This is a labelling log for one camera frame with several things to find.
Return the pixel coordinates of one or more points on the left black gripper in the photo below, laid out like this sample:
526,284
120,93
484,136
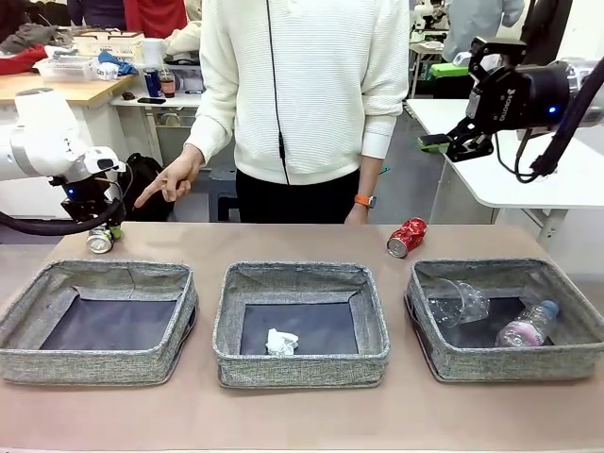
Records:
87,203

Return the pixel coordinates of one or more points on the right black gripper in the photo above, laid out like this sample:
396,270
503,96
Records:
528,99

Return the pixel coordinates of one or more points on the black crushed soda can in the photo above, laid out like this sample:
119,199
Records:
100,243

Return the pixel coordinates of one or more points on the red crushed soda can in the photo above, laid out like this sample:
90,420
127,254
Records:
408,236

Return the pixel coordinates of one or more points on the white paper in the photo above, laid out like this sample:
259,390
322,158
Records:
281,342

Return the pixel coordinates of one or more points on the clear plastic cup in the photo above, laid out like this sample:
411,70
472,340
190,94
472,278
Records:
464,304

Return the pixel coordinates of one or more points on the clear plastic water bottle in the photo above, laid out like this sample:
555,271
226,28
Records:
524,328

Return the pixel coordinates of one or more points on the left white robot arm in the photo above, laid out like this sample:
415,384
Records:
38,141

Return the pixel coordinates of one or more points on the person's right forearm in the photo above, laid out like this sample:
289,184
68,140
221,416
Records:
210,132

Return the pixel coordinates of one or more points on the person's left forearm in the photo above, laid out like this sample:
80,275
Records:
377,151

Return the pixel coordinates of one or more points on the person's right hand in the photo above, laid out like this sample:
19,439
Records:
181,172

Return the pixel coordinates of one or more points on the person's left hand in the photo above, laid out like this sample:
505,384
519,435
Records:
357,217

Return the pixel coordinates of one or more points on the person in light blue shirt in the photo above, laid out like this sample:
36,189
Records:
476,23

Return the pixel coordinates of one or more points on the black backpack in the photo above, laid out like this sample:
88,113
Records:
146,165

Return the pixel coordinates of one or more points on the white table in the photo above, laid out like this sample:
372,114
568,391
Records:
472,184

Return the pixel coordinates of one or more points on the hanging dark coat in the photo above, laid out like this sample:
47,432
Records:
547,23

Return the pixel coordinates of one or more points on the grey plastic stool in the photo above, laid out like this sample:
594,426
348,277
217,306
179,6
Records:
222,203

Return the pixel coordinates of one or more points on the black smartphone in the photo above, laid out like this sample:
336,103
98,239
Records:
151,100

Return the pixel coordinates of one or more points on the small black desk object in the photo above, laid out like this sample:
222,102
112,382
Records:
128,95

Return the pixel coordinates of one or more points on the grey fabric basket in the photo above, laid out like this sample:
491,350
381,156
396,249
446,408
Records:
509,365
297,370
94,368

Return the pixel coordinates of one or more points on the white shelf desk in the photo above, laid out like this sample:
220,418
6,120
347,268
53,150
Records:
179,100

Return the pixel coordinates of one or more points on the blue drink can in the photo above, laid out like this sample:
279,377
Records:
152,85

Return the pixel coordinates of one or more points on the small white printed box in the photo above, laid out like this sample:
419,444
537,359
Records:
106,72

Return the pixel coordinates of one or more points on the orange wrist watch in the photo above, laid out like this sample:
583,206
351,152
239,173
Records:
364,200

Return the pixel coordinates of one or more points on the blue cloth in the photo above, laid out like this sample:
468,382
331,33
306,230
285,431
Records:
125,68

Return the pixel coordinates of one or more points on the person in white sweater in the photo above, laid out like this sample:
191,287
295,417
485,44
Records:
321,94

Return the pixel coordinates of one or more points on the white plastic crate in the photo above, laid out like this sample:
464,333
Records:
66,71

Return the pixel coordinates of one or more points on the white cylindrical container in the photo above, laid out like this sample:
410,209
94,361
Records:
153,52

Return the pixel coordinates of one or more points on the printed wooden box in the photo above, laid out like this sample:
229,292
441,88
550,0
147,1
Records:
108,47

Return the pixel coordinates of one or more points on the red cloth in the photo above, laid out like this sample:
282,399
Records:
19,61

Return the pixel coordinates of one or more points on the white garment pile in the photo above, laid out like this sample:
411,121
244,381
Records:
184,45

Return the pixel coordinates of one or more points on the grey cloth pile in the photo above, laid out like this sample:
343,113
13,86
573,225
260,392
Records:
28,35

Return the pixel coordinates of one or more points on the person in red top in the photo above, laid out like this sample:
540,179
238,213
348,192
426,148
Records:
156,19

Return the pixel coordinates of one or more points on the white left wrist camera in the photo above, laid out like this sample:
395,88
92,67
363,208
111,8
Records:
105,160

